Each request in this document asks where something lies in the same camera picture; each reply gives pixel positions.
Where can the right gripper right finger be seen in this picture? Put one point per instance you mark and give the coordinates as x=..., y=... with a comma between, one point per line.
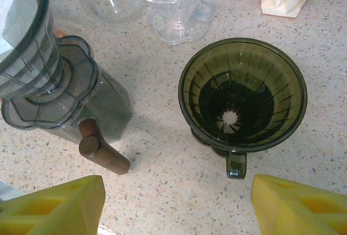
x=298, y=213

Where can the white paper coffee filter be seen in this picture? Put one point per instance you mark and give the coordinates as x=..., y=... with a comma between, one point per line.
x=19, y=10

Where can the green coffee dripper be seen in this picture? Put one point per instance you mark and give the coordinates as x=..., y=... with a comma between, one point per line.
x=244, y=64

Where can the clear plastic coffee dripper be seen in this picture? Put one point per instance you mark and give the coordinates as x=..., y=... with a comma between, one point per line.
x=176, y=29

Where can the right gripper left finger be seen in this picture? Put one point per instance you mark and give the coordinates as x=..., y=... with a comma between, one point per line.
x=54, y=213

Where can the grey coffee dripper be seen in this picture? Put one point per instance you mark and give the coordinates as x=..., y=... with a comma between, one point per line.
x=35, y=56

